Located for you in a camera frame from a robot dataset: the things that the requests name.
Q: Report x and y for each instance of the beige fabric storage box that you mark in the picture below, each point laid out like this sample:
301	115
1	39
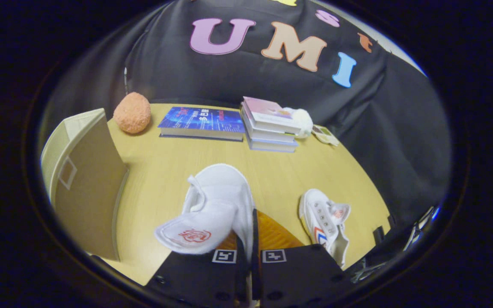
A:
88	192

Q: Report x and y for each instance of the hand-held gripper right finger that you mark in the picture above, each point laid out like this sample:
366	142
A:
255	256

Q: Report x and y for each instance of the pink cover book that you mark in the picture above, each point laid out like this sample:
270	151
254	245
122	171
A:
268	112

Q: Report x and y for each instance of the white canvas shoe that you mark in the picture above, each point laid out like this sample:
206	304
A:
216	192
319	214

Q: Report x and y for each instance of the pink plush toy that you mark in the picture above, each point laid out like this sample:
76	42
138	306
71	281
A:
132	113

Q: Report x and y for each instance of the black table clamp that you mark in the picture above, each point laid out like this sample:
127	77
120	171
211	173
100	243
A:
378	235

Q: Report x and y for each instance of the grey cover book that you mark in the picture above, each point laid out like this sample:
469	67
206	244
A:
272	147

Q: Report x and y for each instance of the blue cover book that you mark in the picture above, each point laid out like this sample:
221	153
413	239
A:
201	120

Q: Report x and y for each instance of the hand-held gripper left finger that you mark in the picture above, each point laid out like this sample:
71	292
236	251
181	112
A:
195	278

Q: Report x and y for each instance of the white plush ball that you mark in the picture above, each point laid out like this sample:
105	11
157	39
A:
303	119

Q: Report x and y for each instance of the white cover book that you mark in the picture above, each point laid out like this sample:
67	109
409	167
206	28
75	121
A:
268	136

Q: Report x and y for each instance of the small paint palette tray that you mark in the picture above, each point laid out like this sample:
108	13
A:
325	135

